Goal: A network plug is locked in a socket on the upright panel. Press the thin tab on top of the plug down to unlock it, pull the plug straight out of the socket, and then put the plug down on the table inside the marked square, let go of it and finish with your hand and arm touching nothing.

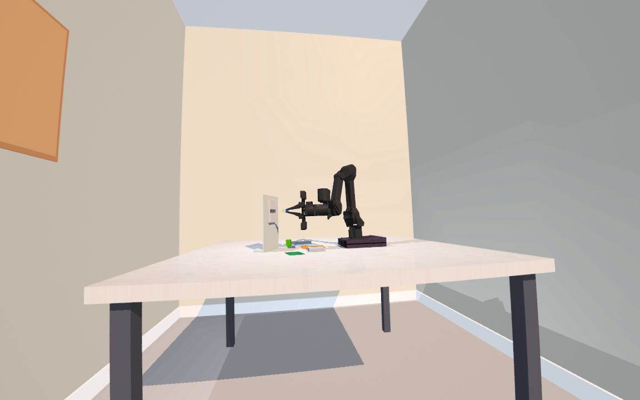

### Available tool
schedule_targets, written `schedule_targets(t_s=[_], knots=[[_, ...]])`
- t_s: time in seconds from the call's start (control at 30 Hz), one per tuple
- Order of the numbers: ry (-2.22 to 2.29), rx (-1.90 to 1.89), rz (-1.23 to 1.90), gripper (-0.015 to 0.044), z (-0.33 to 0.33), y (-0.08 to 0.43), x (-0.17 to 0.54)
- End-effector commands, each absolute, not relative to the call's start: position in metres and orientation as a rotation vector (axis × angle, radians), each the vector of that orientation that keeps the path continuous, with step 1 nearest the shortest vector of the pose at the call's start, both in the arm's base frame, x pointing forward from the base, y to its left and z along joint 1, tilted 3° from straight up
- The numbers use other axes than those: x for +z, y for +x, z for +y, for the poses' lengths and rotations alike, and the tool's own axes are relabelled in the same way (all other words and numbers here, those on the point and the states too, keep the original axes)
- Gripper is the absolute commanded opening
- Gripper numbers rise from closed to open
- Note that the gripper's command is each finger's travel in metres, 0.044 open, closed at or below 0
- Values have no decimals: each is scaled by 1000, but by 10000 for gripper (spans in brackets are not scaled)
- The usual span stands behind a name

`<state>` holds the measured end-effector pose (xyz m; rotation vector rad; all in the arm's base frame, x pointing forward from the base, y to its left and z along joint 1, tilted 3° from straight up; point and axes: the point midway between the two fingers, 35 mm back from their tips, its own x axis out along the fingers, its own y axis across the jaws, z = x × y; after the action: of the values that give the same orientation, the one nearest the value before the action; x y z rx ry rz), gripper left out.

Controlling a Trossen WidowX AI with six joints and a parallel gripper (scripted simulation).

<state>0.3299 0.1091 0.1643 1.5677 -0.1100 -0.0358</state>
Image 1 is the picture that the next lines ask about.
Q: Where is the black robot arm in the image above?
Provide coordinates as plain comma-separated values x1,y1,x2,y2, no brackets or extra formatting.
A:
317,164,364,239

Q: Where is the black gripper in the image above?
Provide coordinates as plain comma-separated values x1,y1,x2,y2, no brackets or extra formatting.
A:
286,191,318,230

